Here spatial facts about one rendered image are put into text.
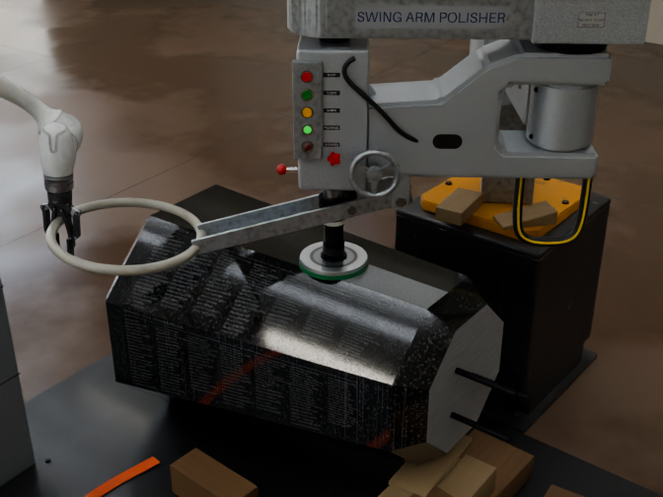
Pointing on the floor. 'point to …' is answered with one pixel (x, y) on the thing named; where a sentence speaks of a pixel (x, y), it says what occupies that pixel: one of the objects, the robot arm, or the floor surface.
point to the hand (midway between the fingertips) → (63, 246)
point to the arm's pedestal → (11, 407)
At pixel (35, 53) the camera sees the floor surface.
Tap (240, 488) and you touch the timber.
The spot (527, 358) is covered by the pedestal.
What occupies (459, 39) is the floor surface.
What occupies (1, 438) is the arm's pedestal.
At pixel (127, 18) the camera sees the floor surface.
